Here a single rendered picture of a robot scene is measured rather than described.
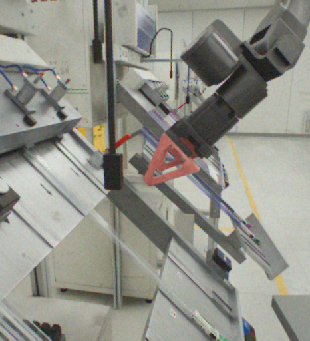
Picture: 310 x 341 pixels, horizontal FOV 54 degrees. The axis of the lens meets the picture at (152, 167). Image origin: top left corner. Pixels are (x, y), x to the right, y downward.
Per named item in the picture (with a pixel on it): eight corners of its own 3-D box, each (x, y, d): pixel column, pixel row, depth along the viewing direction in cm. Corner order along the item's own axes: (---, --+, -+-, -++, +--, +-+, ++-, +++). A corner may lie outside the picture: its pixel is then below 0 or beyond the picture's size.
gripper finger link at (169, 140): (125, 169, 42) (175, 121, 39) (138, 159, 49) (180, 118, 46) (159, 205, 42) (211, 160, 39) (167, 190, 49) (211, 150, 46)
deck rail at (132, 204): (215, 300, 77) (235, 287, 75) (215, 306, 75) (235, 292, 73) (10, 96, 73) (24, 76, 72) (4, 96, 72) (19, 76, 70)
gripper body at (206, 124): (171, 127, 41) (212, 87, 39) (178, 122, 51) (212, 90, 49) (203, 162, 42) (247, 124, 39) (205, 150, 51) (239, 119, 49)
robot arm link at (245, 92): (279, 93, 41) (265, 87, 46) (247, 54, 39) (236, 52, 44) (239, 129, 43) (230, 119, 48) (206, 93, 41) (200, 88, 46)
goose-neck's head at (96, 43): (103, 64, 62) (102, 40, 61) (100, 63, 60) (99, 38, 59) (95, 64, 62) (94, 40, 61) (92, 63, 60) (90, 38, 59)
